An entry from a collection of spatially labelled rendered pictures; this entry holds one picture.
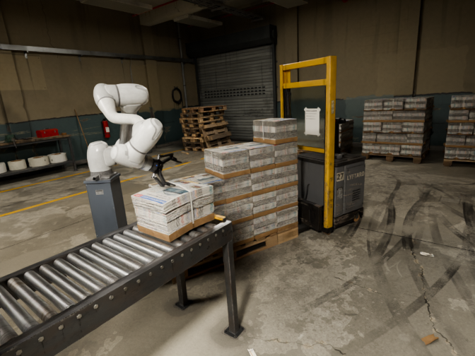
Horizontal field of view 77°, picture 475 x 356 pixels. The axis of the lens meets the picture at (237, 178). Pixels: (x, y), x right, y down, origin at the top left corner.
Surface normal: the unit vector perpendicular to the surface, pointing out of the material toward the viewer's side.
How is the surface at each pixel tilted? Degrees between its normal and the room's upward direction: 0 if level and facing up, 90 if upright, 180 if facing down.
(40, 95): 90
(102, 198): 90
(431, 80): 90
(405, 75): 90
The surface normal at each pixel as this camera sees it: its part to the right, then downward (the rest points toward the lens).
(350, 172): 0.52, 0.19
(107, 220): 0.01, 0.26
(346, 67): -0.61, 0.25
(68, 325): 0.79, 0.11
